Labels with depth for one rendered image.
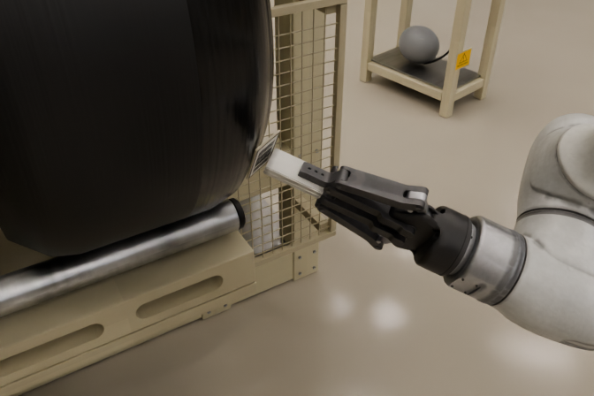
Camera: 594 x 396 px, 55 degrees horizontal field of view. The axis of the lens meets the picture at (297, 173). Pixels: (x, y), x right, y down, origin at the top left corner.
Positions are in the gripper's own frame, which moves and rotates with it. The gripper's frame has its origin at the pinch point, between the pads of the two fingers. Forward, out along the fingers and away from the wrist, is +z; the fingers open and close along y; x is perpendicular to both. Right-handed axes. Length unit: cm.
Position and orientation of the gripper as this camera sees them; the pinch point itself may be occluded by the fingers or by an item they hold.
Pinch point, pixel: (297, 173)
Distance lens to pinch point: 64.5
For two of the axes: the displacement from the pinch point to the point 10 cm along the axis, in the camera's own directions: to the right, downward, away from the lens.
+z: -9.1, -4.2, -0.4
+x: 3.4, -7.7, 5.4
